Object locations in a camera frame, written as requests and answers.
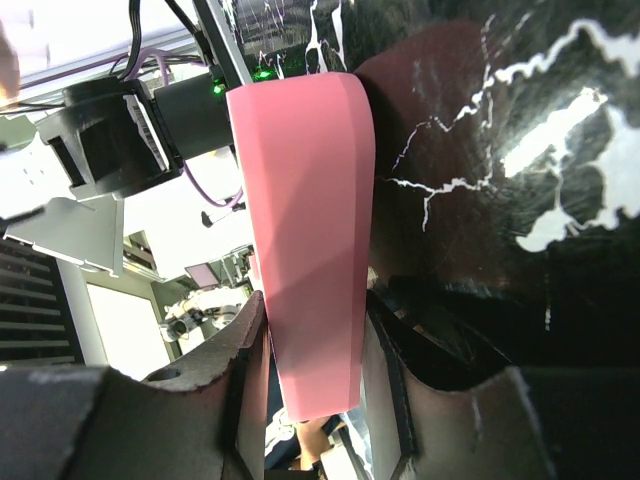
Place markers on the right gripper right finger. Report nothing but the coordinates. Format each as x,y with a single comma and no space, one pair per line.
487,432

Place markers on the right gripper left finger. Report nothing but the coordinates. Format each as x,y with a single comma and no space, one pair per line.
200,417

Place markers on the pink triangular power socket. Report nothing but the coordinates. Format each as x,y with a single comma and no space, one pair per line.
306,149

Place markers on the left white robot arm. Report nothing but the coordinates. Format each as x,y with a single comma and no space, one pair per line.
114,140

